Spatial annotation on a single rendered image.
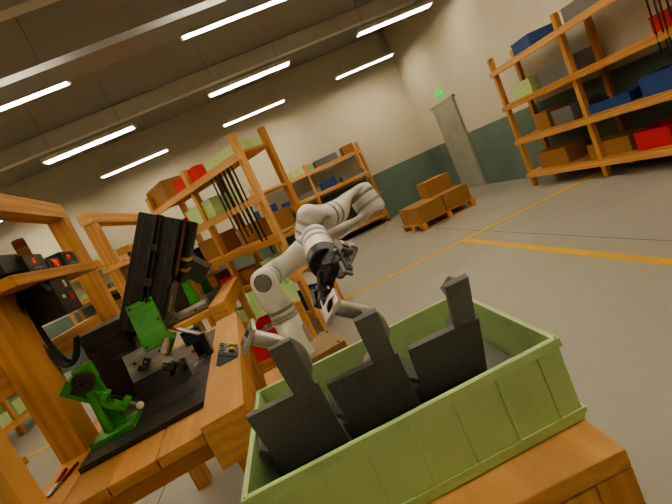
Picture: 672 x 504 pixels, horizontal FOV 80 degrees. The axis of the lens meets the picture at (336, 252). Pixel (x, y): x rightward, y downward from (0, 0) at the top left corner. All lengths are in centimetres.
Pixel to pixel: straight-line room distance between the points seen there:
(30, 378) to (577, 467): 162
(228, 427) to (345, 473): 61
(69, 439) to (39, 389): 21
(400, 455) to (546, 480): 24
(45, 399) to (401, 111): 1081
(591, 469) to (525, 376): 16
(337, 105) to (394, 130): 168
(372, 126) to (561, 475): 1083
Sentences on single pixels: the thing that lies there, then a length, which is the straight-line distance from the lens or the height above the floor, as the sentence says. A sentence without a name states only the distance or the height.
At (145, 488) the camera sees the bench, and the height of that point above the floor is 78.
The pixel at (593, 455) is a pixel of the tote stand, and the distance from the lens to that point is 85.
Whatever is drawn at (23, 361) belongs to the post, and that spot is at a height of 127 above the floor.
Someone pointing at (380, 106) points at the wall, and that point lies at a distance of 1154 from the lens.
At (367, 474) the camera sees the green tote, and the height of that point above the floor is 89.
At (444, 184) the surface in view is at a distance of 813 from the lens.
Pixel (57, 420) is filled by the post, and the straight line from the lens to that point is 181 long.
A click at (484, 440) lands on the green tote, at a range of 83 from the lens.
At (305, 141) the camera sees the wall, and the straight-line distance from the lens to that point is 1095.
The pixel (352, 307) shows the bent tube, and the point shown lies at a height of 115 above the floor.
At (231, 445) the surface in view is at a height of 81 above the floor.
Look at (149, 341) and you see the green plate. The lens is 190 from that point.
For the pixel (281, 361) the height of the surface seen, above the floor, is 112.
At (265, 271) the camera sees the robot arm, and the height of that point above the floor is 121.
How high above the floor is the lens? 136
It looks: 8 degrees down
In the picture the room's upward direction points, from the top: 25 degrees counter-clockwise
